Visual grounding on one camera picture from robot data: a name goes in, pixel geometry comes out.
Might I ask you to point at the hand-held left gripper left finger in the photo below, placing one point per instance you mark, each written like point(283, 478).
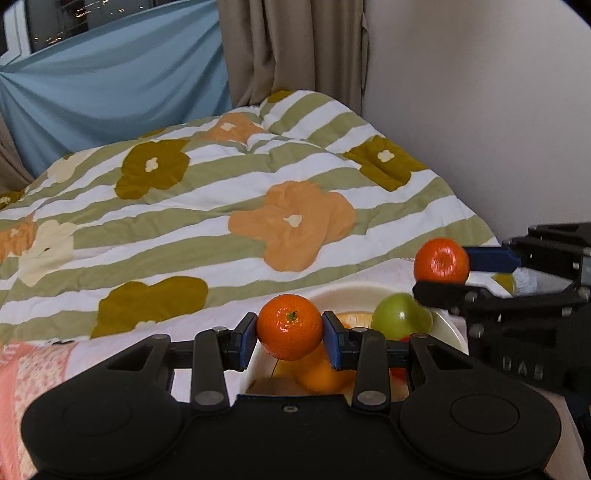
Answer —
point(247, 342)

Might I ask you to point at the pink floral printed cloth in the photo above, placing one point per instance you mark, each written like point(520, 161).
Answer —
point(27, 378)

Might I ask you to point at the cream printed plate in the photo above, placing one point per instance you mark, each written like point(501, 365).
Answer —
point(445, 330)

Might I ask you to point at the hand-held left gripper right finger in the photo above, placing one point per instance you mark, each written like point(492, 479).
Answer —
point(332, 342)

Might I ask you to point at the large green apple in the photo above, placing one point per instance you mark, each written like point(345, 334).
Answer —
point(399, 316)

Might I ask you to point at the small tangerine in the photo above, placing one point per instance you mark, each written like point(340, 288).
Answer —
point(290, 327)
point(441, 261)

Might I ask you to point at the beige curtain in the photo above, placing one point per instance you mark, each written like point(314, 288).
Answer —
point(286, 46)
point(11, 157)

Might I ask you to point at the orange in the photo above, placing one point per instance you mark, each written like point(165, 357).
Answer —
point(318, 376)

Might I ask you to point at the dark window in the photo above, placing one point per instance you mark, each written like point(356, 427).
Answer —
point(55, 18)

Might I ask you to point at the light blue sheet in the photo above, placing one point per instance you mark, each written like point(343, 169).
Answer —
point(115, 83)

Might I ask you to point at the green striped floral blanket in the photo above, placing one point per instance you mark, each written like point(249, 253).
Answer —
point(207, 207)

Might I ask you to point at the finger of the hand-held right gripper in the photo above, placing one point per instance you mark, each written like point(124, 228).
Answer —
point(443, 295)
point(489, 259)

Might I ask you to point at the small red fruit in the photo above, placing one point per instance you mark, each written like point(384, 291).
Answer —
point(400, 374)

